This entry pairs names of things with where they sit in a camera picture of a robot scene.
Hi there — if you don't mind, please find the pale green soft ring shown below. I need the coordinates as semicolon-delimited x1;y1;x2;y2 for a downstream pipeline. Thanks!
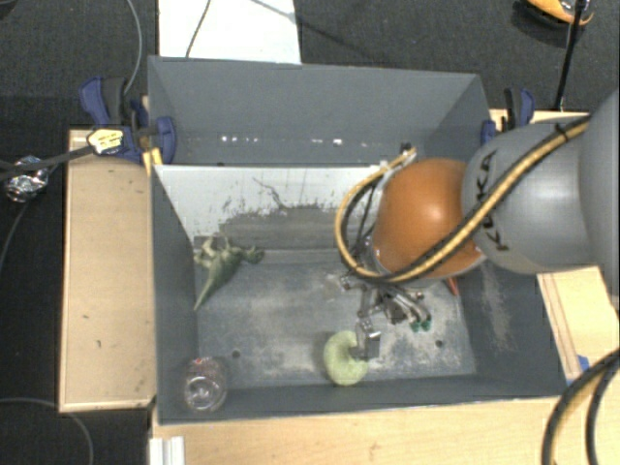
323;329;370;388

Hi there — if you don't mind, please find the green toy dinosaur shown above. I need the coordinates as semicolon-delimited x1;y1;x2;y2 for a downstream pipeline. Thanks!
192;234;266;312

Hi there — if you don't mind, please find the grey metal bin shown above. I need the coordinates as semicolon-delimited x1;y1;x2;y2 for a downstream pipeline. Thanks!
146;55;569;424

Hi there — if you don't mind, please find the pale wood flat board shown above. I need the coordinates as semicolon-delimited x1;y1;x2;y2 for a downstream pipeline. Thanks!
58;126;159;414

